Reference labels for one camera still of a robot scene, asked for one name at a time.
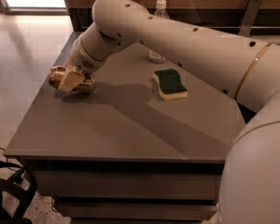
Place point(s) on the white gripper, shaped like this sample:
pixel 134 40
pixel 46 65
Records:
pixel 79 61

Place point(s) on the orange soda can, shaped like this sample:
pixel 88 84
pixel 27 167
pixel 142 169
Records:
pixel 56 73

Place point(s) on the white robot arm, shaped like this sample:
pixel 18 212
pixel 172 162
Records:
pixel 248 69

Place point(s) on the green and yellow sponge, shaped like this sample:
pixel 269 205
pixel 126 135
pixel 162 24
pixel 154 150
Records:
pixel 170 86

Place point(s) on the upper grey drawer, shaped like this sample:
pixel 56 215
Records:
pixel 128 186

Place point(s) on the grey drawer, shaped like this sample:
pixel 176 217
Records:
pixel 128 186
pixel 136 211

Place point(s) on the clear plastic water bottle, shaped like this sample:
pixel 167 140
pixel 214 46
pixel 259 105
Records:
pixel 161 6

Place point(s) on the black chair base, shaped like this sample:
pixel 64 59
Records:
pixel 24 196

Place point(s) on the lower grey drawer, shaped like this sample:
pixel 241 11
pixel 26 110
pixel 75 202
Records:
pixel 136 211

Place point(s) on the right metal bracket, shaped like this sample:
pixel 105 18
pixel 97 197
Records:
pixel 250 14

